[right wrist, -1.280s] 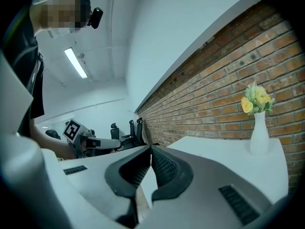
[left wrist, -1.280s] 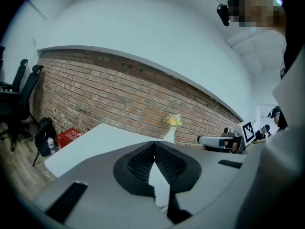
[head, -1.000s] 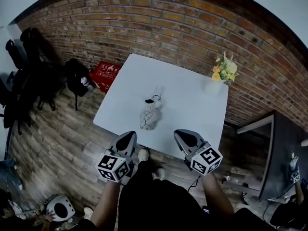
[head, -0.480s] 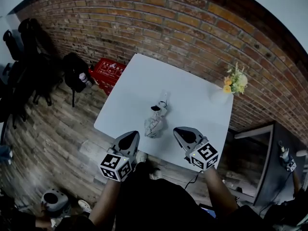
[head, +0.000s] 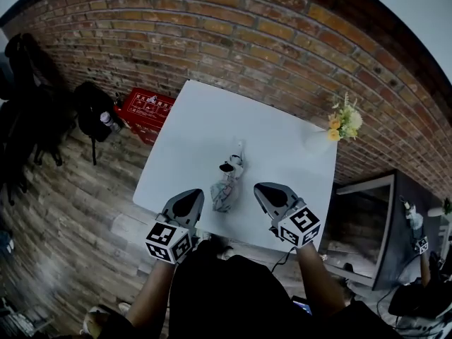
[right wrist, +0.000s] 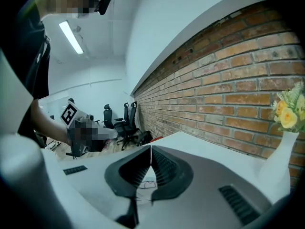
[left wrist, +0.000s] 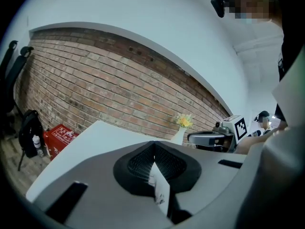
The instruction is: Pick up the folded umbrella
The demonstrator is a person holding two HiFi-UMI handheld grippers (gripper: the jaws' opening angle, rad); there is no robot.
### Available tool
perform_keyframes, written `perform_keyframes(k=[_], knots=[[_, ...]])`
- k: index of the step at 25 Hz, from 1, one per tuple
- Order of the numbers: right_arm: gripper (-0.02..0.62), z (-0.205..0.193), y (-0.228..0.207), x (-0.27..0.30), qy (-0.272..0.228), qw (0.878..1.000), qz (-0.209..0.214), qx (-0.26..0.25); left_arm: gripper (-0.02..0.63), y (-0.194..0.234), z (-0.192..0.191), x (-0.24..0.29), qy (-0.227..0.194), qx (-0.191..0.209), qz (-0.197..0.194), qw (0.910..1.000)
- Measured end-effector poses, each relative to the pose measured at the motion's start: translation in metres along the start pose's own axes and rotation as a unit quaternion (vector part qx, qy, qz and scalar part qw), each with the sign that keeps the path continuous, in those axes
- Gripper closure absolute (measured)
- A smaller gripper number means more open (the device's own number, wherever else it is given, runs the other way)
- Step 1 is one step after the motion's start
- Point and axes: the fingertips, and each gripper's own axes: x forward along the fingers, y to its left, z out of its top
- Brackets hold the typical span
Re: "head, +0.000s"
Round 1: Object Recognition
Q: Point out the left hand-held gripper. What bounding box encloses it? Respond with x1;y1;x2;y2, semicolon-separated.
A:
145;188;206;265

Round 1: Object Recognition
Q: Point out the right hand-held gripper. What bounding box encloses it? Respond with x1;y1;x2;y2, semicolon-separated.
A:
253;182;321;249

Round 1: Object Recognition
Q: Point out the person's right forearm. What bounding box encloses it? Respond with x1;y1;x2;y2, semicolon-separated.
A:
295;242;347;319

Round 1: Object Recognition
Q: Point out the person's left forearm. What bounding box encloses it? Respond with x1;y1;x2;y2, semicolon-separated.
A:
125;259;177;328

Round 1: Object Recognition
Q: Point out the black lit-screen device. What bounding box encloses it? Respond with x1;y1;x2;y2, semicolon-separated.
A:
290;295;314;316

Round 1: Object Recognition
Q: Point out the person's black shirt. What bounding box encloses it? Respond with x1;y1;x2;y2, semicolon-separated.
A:
105;240;403;339

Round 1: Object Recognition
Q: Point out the dark grey table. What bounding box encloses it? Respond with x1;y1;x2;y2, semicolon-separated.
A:
335;169;452;291

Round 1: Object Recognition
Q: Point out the yellow flower bouquet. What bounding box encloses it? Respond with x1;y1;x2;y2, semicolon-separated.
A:
326;92;364;143

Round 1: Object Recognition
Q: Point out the white table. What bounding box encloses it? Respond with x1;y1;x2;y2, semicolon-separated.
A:
132;79;339;254

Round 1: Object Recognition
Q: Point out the clear water bottle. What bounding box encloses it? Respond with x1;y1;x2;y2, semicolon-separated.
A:
100;111;121;133

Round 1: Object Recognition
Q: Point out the red box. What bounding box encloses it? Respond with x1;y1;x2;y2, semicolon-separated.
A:
123;86;177;146

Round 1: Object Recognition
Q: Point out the red fire extinguisher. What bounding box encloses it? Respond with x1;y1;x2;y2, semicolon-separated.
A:
112;93;130;120

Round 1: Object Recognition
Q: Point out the black backpack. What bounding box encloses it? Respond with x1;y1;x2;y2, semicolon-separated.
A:
73;81;123;165

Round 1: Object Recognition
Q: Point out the grey metal rack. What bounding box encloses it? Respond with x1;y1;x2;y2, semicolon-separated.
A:
0;297;54;339

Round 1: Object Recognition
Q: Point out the black office chair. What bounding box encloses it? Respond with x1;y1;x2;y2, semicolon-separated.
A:
5;32;77;167
0;100;40;206

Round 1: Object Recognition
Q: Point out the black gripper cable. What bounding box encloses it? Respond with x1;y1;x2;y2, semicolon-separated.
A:
270;246;297;274

